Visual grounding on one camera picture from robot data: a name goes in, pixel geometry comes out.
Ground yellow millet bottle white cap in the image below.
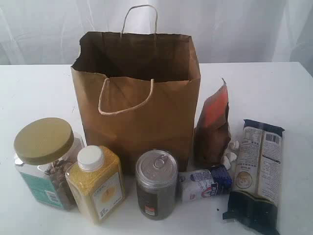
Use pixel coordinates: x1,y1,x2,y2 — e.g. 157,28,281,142
65,145,125,224

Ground clear jar with gold lid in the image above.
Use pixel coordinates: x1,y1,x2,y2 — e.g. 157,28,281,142
14,117,85,211

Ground brown paper bag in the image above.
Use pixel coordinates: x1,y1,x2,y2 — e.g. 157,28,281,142
70,4,201,176

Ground pull-tab can dark grains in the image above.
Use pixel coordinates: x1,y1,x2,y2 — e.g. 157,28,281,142
135,149,178,220

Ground brown pouch with orange band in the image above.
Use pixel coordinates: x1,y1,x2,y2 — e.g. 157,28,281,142
194,81,231,168

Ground white and blue carton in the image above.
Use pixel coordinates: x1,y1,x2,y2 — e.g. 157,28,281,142
178,164,232,203

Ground white lump lower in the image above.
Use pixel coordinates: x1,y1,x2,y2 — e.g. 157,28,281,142
221,155,231,170

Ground long noodle package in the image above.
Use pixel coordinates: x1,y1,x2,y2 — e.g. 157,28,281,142
223,119,284,235

